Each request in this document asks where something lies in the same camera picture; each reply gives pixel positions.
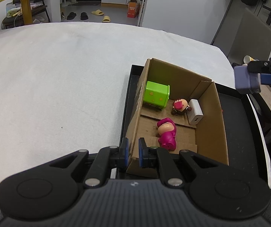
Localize brown cardboard box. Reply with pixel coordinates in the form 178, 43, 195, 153
125, 58, 230, 179

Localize green box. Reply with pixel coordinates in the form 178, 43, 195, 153
143, 81, 171, 111

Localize black tray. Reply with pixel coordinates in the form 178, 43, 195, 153
116, 64, 269, 188

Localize black door handle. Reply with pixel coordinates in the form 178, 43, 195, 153
263, 3, 271, 25

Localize white paper cup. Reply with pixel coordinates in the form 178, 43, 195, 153
243, 55, 259, 67

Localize white charger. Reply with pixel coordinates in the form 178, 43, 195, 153
188, 99, 204, 125

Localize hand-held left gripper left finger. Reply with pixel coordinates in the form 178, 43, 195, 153
48, 138, 129, 188

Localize magenta hooded figurine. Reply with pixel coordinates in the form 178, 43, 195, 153
156, 117, 177, 151

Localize small brown figurine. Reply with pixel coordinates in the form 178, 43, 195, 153
171, 98, 193, 116

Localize orange cardboard box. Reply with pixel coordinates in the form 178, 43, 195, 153
127, 0, 141, 19

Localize white bed sheet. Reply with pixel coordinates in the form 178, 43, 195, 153
0, 22, 271, 195

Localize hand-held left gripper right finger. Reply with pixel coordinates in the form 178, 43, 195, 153
138, 138, 221, 188

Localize purple cube toy box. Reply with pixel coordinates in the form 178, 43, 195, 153
234, 65, 261, 95

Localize grey board panel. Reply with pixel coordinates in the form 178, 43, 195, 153
211, 7, 271, 65

